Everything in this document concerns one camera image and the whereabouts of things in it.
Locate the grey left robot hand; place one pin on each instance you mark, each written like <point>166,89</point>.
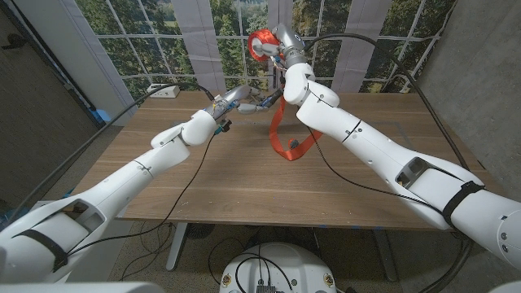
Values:
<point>240,99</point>

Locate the white power strip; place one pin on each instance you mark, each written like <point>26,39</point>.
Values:
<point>163,93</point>

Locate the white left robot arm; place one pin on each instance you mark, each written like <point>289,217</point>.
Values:
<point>142,171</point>

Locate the black ribbed round object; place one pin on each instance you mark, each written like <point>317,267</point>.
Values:
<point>200,230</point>

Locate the white table leg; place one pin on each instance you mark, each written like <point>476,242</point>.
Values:
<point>178,244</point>
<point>386,256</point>

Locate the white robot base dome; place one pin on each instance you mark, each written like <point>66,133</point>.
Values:
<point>305,268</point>

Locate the black diagonal wall rail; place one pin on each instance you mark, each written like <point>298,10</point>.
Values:
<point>51,57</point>

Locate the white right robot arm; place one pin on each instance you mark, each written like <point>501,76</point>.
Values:
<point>366,134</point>

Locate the blue floor object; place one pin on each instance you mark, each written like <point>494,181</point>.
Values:
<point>103,116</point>

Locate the orange satin ribbon roll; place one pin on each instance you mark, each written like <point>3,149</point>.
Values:
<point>266,34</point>

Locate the small dark ball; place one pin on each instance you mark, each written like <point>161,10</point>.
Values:
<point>293,143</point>

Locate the printed window forest backdrop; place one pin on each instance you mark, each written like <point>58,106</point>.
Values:
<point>142,61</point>

